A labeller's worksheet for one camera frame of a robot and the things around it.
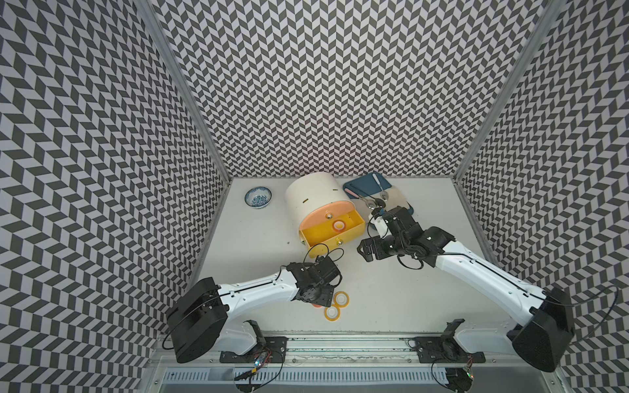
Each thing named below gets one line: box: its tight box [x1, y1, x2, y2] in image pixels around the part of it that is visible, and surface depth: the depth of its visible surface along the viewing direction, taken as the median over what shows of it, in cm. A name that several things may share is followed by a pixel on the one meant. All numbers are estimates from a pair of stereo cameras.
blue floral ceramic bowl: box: [244, 185, 273, 210], surface depth 110 cm
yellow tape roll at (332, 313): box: [323, 304, 341, 322], surface depth 82 cm
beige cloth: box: [351, 185, 408, 219], surface depth 113 cm
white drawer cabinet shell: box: [285, 171, 352, 247], surface depth 88 cm
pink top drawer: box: [298, 200, 356, 231], surface depth 79 cm
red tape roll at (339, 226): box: [332, 219, 347, 233], surface depth 91 cm
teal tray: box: [343, 172, 392, 199], surface depth 118 cm
